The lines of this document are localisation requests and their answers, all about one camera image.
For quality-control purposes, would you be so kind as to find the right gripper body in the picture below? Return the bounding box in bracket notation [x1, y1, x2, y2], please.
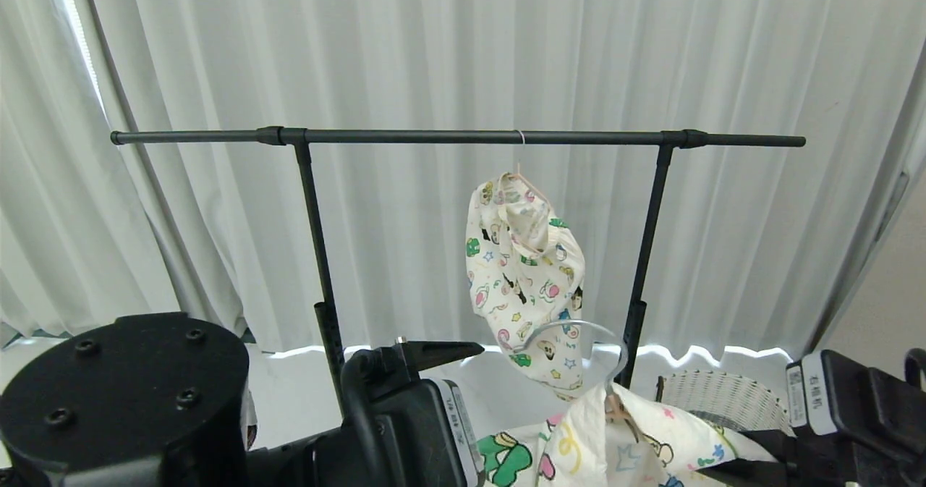
[792, 433, 898, 487]

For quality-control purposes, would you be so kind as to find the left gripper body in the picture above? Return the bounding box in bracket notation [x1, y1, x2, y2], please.
[373, 377, 487, 487]

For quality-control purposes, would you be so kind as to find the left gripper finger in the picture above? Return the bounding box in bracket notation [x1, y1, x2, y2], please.
[402, 340, 484, 376]

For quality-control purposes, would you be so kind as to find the cream printed garment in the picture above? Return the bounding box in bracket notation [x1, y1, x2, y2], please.
[477, 382, 781, 487]
[465, 172, 587, 401]

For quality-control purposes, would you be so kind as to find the pink clothes hanger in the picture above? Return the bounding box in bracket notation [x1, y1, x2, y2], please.
[514, 130, 552, 209]
[516, 319, 643, 446]

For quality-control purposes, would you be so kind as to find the white laundry basket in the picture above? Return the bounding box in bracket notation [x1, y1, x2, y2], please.
[655, 370, 794, 433]

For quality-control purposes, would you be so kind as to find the black clothes rack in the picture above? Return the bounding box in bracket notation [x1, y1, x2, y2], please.
[110, 127, 806, 415]

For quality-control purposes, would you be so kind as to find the white curtain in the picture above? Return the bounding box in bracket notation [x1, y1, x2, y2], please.
[0, 0, 926, 361]

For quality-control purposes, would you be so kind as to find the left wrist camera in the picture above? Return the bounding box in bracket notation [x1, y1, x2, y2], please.
[340, 342, 435, 430]

